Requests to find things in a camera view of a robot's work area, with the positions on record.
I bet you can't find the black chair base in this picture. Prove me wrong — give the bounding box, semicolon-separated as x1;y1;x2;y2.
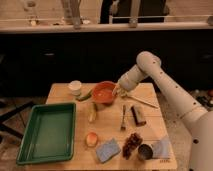
0;101;34;139

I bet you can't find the blue sponge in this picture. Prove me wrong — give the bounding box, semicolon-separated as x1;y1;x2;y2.
96;139;121;163

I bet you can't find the wooden handled spoon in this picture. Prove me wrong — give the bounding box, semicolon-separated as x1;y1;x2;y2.
127;95;158;108

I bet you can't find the peach fruit toy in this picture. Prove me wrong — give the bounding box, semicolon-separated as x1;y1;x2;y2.
86;132;98;147

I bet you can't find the green cucumber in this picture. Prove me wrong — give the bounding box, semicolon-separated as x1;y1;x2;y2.
76;89;92;102

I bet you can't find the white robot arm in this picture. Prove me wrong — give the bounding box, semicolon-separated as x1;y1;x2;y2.
113;51;213;171

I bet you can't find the metal cup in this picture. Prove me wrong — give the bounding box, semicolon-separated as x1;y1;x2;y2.
138;144;153;160

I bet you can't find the brown chocolate bar block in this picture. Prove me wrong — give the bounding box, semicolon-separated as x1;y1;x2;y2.
131;106;146;126

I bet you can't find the green plastic tray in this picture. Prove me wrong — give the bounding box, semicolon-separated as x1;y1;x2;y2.
16;103;76;165

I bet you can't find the white paper cup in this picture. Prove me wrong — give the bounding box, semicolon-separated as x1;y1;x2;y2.
68;80;82;96

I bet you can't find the orange bowl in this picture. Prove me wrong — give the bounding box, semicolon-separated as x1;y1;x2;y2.
92;81;115;104

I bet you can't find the yellow corn cob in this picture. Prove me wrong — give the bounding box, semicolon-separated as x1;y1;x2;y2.
88;103;97;123

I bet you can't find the metal fork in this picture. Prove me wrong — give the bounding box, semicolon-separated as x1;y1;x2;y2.
121;105;126;131

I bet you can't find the dark grape bunch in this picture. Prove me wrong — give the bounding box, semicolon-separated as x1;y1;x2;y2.
122;133;143;160

